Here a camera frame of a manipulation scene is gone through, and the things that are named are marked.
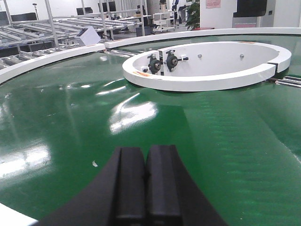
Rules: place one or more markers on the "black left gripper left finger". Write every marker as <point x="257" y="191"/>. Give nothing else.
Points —
<point x="116" y="196"/>

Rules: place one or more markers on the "green potted plant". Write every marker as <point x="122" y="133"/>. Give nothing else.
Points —
<point x="193" y="21"/>

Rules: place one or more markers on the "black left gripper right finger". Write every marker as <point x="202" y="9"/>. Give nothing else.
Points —
<point x="172" y="196"/>

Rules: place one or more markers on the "round white green conveyor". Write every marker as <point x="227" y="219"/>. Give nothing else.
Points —
<point x="228" y="99"/>

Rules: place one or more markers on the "metal roller conveyor rack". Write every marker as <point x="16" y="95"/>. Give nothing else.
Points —
<point x="34" y="28"/>

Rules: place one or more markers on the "white box on rack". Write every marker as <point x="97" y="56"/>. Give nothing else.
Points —
<point x="87" y="36"/>

